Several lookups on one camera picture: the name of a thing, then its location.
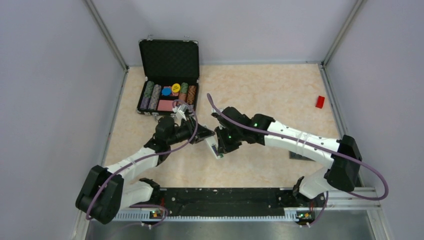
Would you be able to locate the blue round chip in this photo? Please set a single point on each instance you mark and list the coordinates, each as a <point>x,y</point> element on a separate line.
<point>166,91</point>

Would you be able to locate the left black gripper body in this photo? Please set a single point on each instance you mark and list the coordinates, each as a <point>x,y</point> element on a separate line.
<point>188,129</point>

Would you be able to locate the red building brick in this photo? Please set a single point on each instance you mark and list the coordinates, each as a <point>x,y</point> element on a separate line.
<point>320,102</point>

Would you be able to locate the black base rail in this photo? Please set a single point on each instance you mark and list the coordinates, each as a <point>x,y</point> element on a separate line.
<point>272,204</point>

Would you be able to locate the black poker chip case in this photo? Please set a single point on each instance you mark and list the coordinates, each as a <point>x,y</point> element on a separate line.
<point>167,62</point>

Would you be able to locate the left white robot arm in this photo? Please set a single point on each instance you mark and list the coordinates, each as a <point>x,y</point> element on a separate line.
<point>107,190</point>

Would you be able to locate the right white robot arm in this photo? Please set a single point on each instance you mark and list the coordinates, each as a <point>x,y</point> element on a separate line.
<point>336,172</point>

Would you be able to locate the white remote control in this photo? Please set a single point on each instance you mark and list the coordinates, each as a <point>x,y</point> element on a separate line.
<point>212,144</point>

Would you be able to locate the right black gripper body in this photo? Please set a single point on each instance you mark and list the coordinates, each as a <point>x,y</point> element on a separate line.
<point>230,140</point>

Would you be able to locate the pink playing card deck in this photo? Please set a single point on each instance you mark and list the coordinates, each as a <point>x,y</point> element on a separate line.
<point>165,105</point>

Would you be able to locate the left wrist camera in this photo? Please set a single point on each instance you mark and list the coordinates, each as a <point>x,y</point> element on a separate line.
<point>181,112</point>

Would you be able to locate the dark grey building baseplate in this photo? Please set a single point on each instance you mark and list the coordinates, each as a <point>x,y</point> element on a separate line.
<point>295,156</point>

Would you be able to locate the yellow round chip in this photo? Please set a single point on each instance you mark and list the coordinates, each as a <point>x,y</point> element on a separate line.
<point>175,88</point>

